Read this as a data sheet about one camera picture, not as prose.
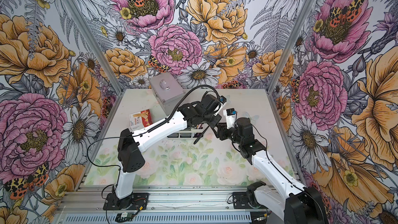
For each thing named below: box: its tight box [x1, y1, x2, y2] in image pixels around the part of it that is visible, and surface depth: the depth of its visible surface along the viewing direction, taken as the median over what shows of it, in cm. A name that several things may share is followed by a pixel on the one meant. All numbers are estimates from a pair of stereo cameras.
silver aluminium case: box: [148, 71, 187, 116], surface depth 103 cm
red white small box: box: [129, 108, 153, 132], surface depth 101 cm
